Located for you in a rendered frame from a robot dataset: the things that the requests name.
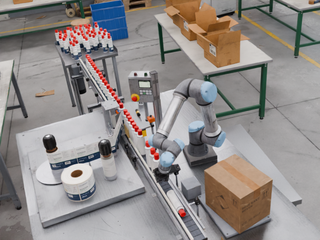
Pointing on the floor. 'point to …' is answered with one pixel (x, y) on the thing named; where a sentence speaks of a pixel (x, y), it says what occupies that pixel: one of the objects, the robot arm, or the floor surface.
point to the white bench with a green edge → (6, 75)
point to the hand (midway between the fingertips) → (163, 179)
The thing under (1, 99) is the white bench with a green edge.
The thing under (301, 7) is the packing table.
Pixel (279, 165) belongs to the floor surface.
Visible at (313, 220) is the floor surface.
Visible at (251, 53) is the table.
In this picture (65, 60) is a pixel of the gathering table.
